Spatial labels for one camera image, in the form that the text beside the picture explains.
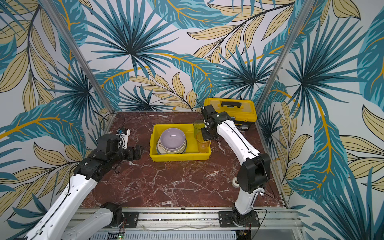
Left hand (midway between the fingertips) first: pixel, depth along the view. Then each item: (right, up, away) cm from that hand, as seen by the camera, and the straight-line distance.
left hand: (134, 147), depth 75 cm
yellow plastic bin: (+28, -6, +22) cm, 36 cm away
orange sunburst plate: (+9, -5, +18) cm, 21 cm away
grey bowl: (+18, -3, +13) cm, 23 cm away
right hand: (+38, +5, +11) cm, 40 cm away
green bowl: (+16, 0, +20) cm, 26 cm away
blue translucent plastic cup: (+32, +12, +24) cm, 42 cm away
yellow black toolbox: (+62, +21, +25) cm, 70 cm away
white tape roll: (+52, -22, +9) cm, 57 cm away
